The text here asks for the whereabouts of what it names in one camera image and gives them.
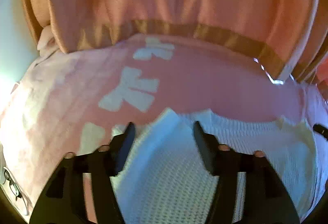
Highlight orange curtain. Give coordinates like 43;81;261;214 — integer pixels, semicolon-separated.
23;0;327;83

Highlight white red black knit sweater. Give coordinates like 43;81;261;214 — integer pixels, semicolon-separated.
112;109;320;223

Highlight pink blanket with white bows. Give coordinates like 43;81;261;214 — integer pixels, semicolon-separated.
1;35;327;223

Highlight black eyeglasses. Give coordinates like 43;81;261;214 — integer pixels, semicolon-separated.
3;167;23;200

